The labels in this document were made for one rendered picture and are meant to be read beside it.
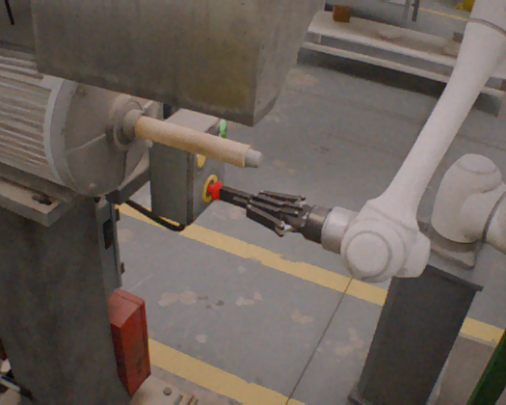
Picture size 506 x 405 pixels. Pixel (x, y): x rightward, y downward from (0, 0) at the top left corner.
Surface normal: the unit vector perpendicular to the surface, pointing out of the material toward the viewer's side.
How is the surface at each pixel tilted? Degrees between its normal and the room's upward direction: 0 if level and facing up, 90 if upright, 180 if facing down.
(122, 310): 0
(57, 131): 76
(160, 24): 90
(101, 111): 85
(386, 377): 90
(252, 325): 0
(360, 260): 66
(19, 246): 90
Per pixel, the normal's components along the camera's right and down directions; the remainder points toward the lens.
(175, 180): -0.43, 0.51
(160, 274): 0.07, -0.81
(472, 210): -0.66, 0.31
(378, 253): -0.46, 0.15
